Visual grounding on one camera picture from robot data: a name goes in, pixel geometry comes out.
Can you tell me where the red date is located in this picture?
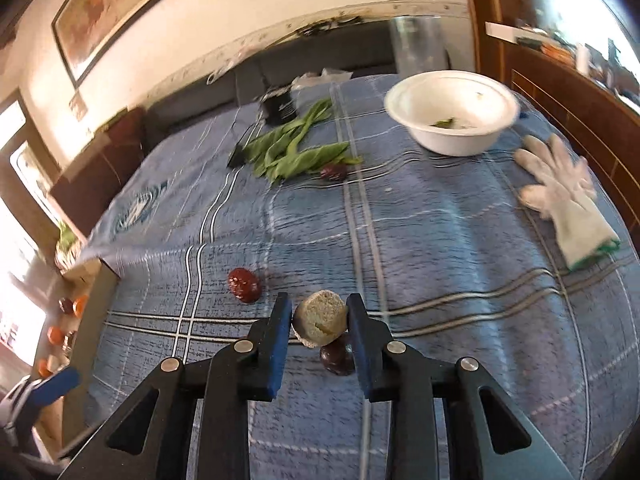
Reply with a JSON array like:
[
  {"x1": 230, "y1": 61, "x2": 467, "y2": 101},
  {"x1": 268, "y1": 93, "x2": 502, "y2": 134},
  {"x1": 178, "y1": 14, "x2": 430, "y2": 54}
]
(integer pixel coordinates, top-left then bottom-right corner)
[
  {"x1": 227, "y1": 268, "x2": 262, "y2": 304},
  {"x1": 58, "y1": 297, "x2": 74, "y2": 315},
  {"x1": 62, "y1": 330, "x2": 77, "y2": 359}
]

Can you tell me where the dark brown chestnut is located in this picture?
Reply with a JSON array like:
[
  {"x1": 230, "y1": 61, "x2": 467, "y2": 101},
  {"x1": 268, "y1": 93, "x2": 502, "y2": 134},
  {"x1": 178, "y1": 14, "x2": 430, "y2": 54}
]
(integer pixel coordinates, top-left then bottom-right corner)
[{"x1": 319, "y1": 333, "x2": 355, "y2": 376}]

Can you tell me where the beige round cake piece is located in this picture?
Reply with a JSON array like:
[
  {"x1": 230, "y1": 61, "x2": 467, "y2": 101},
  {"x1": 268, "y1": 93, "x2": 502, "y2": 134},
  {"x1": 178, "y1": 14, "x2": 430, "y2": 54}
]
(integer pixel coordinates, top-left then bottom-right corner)
[{"x1": 292, "y1": 290, "x2": 347, "y2": 349}]

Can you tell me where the orange tangerine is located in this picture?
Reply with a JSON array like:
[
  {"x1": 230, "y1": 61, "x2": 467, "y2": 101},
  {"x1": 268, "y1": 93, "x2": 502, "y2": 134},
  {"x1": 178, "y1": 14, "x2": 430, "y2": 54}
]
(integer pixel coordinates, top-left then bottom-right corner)
[
  {"x1": 47, "y1": 326, "x2": 66, "y2": 347},
  {"x1": 37, "y1": 359, "x2": 53, "y2": 379},
  {"x1": 73, "y1": 295, "x2": 89, "y2": 318}
]

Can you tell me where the cardboard box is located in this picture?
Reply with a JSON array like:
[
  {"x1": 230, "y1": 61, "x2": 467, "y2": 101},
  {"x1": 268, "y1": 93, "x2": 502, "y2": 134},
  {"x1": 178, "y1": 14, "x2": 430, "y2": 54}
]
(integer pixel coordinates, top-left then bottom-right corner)
[{"x1": 36, "y1": 259, "x2": 119, "y2": 456}]

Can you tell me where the potted green plant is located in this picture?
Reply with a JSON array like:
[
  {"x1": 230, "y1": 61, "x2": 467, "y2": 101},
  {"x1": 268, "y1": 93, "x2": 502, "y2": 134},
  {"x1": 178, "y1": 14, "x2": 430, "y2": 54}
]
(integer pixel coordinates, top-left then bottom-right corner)
[{"x1": 56, "y1": 221, "x2": 82, "y2": 259}]

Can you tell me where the blue plaid tablecloth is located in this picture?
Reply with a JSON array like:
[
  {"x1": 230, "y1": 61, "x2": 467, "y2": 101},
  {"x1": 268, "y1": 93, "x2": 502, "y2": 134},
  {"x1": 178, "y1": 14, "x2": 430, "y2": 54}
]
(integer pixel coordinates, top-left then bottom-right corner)
[{"x1": 82, "y1": 76, "x2": 639, "y2": 479}]

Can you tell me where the brown armchair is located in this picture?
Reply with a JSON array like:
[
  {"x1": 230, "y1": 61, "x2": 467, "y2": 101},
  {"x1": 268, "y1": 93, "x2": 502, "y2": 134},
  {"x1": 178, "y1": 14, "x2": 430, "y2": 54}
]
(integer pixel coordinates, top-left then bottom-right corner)
[{"x1": 49, "y1": 107, "x2": 145, "y2": 238}]

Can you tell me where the black flat adapter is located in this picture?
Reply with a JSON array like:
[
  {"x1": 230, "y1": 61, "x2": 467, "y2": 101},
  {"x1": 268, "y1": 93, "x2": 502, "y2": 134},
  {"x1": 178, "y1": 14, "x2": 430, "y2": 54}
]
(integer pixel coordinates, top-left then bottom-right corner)
[{"x1": 227, "y1": 143, "x2": 246, "y2": 169}]

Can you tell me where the green leafy vegetable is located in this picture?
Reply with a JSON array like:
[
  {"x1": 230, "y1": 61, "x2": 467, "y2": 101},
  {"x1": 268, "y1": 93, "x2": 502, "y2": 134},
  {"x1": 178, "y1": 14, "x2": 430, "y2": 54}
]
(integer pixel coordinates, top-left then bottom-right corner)
[{"x1": 242, "y1": 99, "x2": 362, "y2": 184}]

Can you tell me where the white work glove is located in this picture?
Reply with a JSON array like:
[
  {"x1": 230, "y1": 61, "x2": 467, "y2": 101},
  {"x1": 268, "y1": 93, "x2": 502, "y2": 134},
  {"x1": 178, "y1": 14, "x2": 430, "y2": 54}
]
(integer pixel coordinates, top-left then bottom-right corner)
[{"x1": 513, "y1": 133, "x2": 620, "y2": 270}]

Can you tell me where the dark date near leaves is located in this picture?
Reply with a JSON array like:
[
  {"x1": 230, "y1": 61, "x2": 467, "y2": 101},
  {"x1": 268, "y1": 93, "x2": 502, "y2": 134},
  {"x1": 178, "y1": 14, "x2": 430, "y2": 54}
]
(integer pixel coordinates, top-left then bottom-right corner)
[{"x1": 320, "y1": 162, "x2": 348, "y2": 182}]

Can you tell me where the small black device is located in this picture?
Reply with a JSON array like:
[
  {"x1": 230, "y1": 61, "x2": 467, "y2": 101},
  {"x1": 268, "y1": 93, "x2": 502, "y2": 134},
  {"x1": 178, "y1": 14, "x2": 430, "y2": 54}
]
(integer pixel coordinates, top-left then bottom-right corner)
[{"x1": 260, "y1": 86, "x2": 297, "y2": 126}]

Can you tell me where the white bowl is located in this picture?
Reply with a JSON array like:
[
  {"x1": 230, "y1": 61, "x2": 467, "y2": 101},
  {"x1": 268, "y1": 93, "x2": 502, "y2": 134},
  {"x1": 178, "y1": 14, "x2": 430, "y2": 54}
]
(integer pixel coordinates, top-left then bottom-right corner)
[{"x1": 384, "y1": 70, "x2": 521, "y2": 157}]

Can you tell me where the clear glass jar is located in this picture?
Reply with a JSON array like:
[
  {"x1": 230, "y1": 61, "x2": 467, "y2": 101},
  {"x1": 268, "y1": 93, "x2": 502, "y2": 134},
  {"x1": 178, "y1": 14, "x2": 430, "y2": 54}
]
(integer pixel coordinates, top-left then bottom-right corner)
[{"x1": 390, "y1": 15, "x2": 450, "y2": 79}]

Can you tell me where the black sofa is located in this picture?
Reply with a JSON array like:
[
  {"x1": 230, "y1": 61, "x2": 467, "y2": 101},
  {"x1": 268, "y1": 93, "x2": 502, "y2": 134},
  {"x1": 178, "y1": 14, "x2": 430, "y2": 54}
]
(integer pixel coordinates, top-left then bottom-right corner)
[{"x1": 145, "y1": 21, "x2": 396, "y2": 136}]

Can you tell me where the brown wooden cabinet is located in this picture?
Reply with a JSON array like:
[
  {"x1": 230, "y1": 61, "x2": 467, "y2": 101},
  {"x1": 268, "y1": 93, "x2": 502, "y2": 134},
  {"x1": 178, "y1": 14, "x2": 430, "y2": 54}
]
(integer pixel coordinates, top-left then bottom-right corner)
[{"x1": 469, "y1": 0, "x2": 639, "y2": 244}]

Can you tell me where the framed wall painting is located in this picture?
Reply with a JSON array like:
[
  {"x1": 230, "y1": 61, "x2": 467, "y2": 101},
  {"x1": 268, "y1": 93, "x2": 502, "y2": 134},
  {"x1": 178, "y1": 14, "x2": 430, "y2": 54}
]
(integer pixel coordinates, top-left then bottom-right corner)
[{"x1": 52, "y1": 0, "x2": 157, "y2": 88}]

